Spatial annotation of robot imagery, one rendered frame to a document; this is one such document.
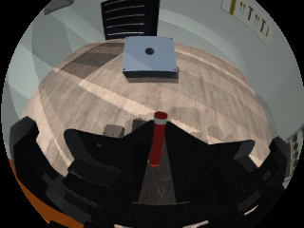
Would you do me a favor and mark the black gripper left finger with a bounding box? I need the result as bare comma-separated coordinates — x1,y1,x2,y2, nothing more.
64,119,155,202

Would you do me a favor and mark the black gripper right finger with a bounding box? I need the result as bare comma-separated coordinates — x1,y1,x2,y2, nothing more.
164,121,255,202

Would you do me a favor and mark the dark red peg with grey band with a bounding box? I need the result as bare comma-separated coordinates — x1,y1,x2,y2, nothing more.
149,111,167,167

